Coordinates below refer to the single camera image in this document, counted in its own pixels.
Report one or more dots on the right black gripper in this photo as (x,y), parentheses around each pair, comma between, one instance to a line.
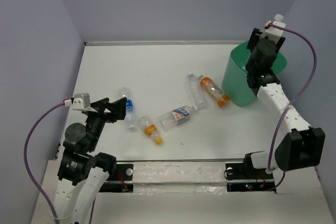
(254,39)

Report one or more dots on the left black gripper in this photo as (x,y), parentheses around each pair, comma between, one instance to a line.
(118,107)

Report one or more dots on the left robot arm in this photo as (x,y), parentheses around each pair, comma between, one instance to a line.
(80,174)

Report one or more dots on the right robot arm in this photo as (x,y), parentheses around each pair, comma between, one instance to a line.
(295,143)

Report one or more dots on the green plastic bin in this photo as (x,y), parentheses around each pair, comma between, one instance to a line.
(234,82)

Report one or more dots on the blue label clear bottle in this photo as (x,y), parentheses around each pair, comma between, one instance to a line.
(130,116)

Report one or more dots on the yellow cap orange label bottle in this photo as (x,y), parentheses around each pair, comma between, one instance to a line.
(147,126)

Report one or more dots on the white blue label bottle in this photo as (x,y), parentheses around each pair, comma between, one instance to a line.
(177,116)

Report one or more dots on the white foam strip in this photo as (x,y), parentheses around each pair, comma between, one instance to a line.
(194,177)

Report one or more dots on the clear crushed bottle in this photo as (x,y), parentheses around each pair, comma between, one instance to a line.
(196,91)

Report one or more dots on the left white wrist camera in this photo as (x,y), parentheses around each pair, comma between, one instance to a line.
(81,102)

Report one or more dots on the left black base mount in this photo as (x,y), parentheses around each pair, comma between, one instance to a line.
(121,181)

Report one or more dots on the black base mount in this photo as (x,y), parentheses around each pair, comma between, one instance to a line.
(243,177)
(121,181)

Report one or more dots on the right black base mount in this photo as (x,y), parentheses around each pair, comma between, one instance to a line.
(243,177)

